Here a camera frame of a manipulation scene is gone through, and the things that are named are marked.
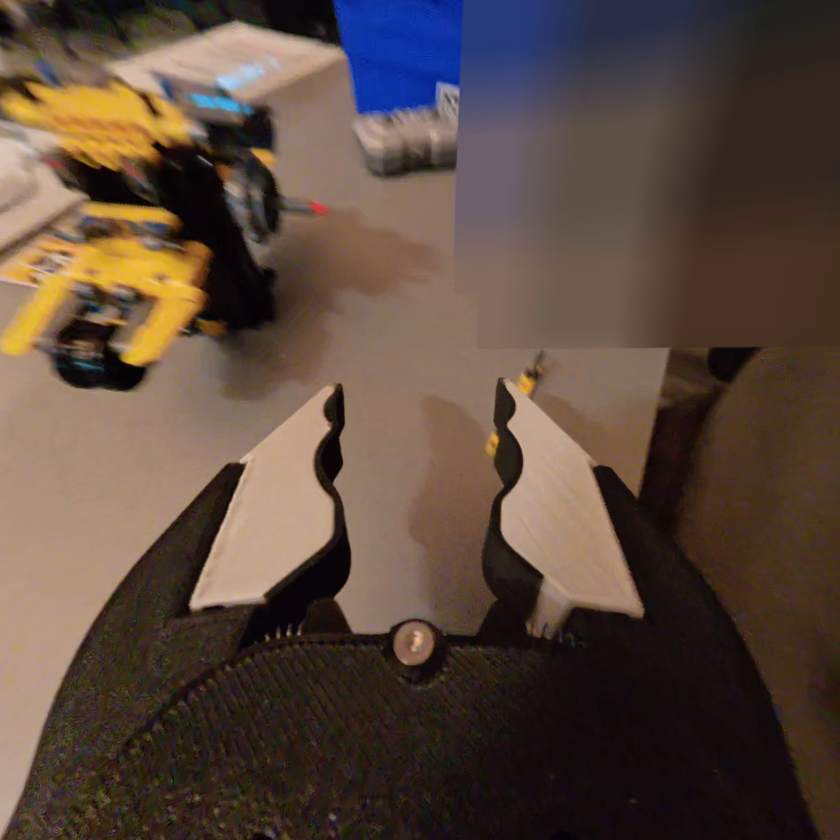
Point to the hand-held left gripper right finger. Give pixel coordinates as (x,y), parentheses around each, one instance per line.
(564,525)

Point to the yellow perforated building beam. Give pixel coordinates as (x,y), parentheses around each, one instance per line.
(528,380)

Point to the grey cardboard box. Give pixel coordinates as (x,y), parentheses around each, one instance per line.
(216,56)

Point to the yellow black toy vehicle model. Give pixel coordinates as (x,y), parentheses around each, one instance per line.
(138,262)

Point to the blue container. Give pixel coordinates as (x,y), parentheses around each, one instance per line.
(400,52)

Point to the printed instruction booklet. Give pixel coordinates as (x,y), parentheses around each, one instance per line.
(33,259)

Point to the person's trouser leg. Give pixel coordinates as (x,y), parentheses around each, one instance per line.
(768,525)

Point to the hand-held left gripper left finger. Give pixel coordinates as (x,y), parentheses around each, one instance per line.
(275,512)

